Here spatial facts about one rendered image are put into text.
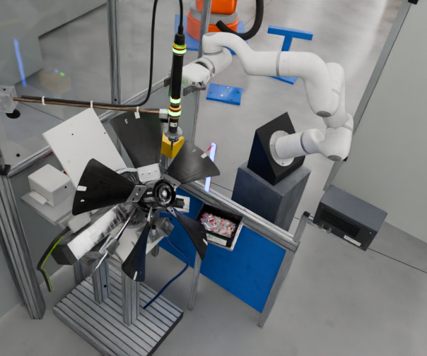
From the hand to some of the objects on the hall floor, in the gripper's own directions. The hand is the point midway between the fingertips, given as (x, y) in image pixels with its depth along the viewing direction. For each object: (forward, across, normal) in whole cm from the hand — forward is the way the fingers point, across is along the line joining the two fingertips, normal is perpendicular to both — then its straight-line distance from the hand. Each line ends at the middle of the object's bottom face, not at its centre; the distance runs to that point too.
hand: (176, 86), depth 151 cm
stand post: (+14, -10, +166) cm, 166 cm away
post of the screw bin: (-18, +11, +166) cm, 167 cm away
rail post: (-36, +53, +166) cm, 178 cm away
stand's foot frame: (+14, -20, +165) cm, 167 cm away
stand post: (+14, -34, +166) cm, 169 cm away
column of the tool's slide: (+41, -59, +166) cm, 180 cm away
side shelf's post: (+12, -55, +166) cm, 175 cm away
